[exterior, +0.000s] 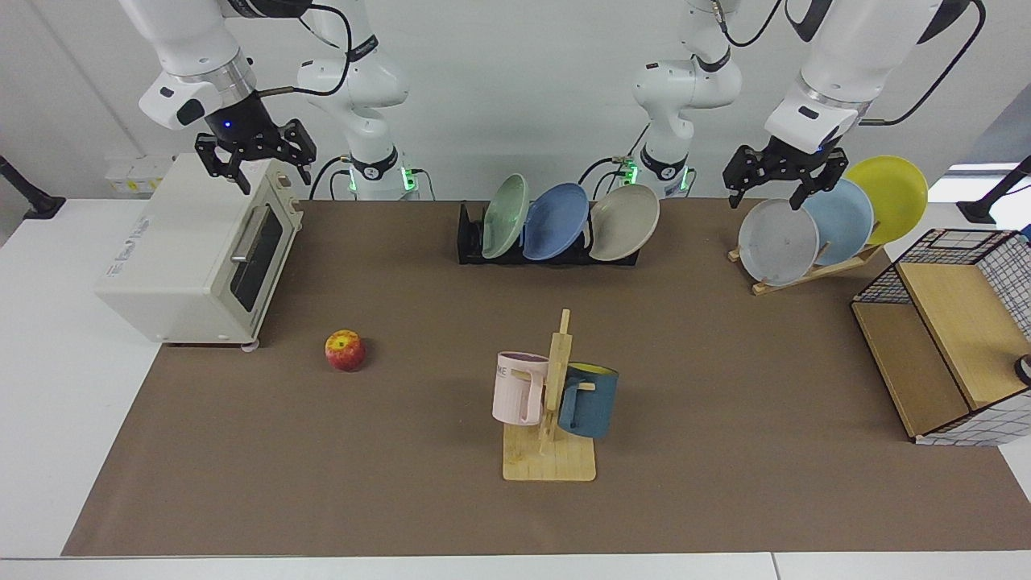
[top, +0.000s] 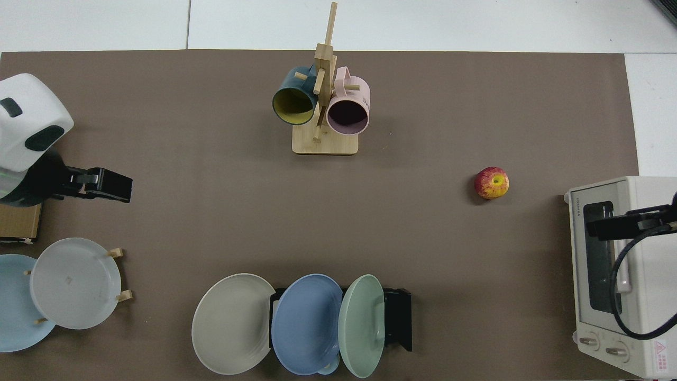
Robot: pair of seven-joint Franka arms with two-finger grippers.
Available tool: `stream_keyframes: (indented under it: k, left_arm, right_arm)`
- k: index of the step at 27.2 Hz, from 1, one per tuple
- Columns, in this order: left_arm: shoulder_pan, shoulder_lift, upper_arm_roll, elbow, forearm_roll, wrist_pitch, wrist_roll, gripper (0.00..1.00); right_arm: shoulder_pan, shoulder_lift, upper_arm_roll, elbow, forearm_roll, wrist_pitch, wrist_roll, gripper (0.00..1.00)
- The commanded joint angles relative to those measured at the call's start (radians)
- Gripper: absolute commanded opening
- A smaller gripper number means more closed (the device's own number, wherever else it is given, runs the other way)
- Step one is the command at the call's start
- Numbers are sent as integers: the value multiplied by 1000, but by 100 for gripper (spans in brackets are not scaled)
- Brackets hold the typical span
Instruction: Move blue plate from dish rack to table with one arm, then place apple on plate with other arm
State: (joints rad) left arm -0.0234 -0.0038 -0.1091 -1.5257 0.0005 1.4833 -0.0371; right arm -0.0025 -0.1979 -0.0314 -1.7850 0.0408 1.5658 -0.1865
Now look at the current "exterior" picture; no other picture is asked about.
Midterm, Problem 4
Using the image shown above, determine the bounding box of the pale toaster oven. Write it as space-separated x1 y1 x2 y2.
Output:
94 153 304 351

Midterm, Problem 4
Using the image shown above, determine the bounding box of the wire basket with wooden floor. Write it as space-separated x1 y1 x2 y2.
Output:
851 228 1031 446

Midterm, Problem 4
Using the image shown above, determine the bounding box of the white wall socket box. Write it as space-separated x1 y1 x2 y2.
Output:
105 157 174 194

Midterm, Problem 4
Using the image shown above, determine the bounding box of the light blue plate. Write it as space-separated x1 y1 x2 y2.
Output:
801 179 875 267

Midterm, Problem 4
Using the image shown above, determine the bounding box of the red yellow apple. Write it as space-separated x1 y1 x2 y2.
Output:
325 329 366 373

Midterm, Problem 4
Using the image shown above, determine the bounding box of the black dish rack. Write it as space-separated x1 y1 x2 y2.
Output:
458 201 641 267

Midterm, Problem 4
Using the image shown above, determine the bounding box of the grey plate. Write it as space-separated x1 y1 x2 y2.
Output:
738 198 820 288

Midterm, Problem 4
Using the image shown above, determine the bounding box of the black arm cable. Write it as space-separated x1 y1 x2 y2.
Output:
256 2 355 99
858 0 988 127

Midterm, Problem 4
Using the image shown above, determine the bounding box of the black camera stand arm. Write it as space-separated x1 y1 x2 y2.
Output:
957 155 1031 225
0 155 67 220

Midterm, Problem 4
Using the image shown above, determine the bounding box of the pink mug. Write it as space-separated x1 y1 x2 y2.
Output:
492 351 551 426

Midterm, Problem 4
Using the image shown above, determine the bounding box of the wooden cup stand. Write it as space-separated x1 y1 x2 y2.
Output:
503 309 598 483

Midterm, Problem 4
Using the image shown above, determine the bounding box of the dark blue mug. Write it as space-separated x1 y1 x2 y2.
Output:
557 363 619 440

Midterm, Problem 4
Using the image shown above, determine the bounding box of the brown table cloth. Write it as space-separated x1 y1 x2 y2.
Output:
61 198 1031 558

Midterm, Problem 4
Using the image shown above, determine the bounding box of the pale green plate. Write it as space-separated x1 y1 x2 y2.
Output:
481 174 530 260

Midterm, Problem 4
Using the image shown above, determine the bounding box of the beige plate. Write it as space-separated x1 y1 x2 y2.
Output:
588 184 660 263

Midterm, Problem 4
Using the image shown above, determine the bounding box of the wooden plate stand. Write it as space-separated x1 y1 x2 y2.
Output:
727 242 885 296

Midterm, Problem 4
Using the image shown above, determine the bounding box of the yellow plate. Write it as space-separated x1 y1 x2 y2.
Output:
843 155 929 247

